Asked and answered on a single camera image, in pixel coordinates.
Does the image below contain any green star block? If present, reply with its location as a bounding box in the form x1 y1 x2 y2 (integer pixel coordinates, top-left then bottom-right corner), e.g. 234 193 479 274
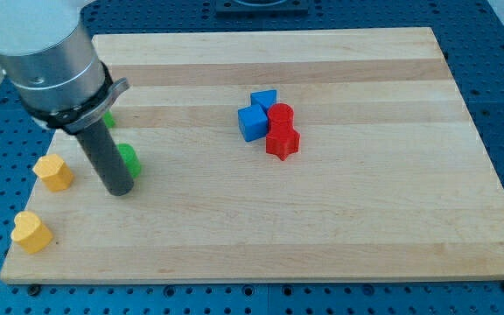
102 111 116 129

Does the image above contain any red star block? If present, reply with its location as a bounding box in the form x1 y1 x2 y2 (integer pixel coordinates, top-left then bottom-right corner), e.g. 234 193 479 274
265 129 300 161

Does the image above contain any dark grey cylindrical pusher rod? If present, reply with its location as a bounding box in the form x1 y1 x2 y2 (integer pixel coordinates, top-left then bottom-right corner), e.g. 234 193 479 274
75 120 134 196

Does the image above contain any green cylinder block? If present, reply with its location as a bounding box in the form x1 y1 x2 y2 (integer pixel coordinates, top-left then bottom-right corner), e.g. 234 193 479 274
117 143 142 179

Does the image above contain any blue triangle block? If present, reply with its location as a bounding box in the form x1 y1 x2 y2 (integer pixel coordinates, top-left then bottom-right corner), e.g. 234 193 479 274
250 89 277 112

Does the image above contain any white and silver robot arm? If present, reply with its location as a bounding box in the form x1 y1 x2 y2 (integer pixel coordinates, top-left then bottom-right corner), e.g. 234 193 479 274
0 0 134 196

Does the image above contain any red cylinder block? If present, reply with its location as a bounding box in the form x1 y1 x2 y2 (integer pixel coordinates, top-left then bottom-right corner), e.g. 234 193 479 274
267 103 294 132

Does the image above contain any yellow hexagon block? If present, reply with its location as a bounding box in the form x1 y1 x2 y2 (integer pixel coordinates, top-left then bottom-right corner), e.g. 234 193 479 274
33 154 74 193

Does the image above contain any black mounting plate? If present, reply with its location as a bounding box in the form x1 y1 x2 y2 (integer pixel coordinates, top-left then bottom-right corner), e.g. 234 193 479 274
213 0 311 15

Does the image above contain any yellow heart block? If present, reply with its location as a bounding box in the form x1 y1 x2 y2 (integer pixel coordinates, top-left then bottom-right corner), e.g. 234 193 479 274
10 211 53 255

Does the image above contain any blue cube block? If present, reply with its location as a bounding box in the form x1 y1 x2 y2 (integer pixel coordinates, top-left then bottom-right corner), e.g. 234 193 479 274
237 105 268 142

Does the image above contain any light wooden board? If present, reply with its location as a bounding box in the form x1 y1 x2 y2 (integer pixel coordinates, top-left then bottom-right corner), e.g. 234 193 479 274
0 27 504 284

